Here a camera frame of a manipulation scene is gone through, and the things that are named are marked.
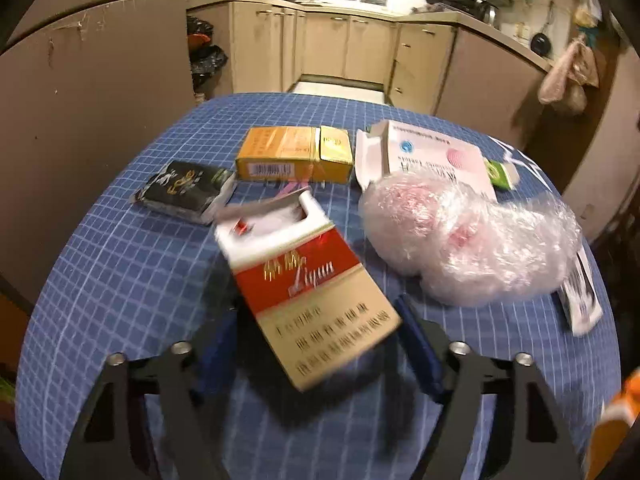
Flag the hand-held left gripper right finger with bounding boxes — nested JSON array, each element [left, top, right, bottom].
[[392, 294, 583, 480]]

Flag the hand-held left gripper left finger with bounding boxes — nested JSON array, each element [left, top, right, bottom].
[[59, 305, 241, 480]]

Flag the red gold cigarette pack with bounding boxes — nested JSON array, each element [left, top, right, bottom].
[[214, 186, 405, 392]]

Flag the clear bubble wrap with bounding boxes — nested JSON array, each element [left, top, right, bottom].
[[357, 175, 583, 307]]

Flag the black foil packet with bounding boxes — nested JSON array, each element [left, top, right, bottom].
[[130, 160, 238, 225]]

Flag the small green carton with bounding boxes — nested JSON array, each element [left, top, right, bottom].
[[482, 157, 521, 191]]

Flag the white pink medicine box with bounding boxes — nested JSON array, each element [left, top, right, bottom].
[[354, 119, 497, 201]]

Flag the orange paper cup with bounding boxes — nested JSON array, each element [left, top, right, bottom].
[[587, 366, 640, 480]]

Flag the orange cardboard box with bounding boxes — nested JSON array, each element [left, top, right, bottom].
[[235, 126, 355, 184]]

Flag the blue star-print tablecloth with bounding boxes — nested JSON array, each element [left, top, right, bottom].
[[15, 91, 623, 480]]

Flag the brown refrigerator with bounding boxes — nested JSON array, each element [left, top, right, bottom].
[[0, 0, 201, 306]]

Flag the black plastic garbage bag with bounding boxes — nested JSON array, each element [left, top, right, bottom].
[[187, 15, 228, 96]]

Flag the hanging pink cloth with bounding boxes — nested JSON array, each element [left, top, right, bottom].
[[537, 37, 601, 113]]

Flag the beige lower kitchen cabinets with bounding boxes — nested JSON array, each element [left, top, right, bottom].
[[186, 0, 553, 121]]

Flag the steel kettle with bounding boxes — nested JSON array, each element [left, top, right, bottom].
[[472, 0, 501, 26]]

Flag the hanging white plastic bag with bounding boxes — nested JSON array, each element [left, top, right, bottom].
[[572, 0, 603, 28]]

